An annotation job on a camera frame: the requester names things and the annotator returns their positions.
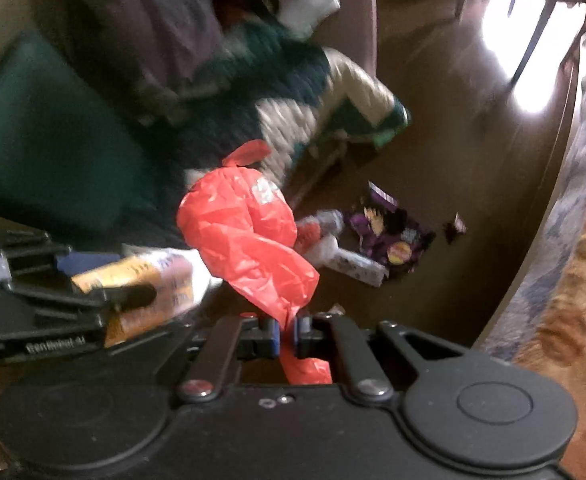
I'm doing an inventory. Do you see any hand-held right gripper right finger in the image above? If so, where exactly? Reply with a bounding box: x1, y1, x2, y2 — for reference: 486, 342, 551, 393
294, 312, 469, 404

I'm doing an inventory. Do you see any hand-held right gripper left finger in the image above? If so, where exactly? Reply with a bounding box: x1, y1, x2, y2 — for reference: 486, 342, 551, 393
175, 312, 280, 404

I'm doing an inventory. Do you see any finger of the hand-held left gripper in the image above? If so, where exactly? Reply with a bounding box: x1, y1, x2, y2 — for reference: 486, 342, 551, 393
10, 279, 158, 312
55, 252, 126, 276

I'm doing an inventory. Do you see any orange cardboard box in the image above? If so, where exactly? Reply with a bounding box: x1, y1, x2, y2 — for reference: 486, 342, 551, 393
70, 249, 211, 347

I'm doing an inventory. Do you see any red plastic bag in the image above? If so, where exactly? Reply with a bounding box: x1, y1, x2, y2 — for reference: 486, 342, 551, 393
176, 140, 334, 386

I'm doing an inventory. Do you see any dark green bin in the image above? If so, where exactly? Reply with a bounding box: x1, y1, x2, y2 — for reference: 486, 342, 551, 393
0, 30, 179, 243

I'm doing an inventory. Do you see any purple snack bag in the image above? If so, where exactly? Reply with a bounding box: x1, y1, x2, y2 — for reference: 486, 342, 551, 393
345, 181, 436, 277

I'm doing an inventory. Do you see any white printed packet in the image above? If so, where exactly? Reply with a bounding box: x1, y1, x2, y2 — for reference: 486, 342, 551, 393
305, 235, 390, 288

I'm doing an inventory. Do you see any red and white wrapper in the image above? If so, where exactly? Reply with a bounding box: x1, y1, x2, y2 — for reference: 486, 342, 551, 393
295, 222, 324, 255

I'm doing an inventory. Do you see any clear plastic wrapper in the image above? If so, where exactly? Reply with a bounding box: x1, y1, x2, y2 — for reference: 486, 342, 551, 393
297, 209, 346, 237

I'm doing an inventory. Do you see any small dark wrapper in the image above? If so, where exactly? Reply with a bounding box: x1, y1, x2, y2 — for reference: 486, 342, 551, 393
444, 212, 469, 245

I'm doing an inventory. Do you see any green and white quilt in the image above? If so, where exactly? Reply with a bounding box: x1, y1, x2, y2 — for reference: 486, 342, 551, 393
133, 22, 413, 198

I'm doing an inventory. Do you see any purple grey backpack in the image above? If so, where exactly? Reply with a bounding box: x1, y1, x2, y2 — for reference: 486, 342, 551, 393
65, 0, 226, 93

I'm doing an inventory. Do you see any orange patterned blanket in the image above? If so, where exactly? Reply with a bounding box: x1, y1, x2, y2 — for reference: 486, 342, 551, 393
510, 180, 586, 480

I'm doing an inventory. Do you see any blue floral bed sheet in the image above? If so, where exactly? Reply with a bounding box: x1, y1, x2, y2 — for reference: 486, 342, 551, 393
473, 22, 586, 363

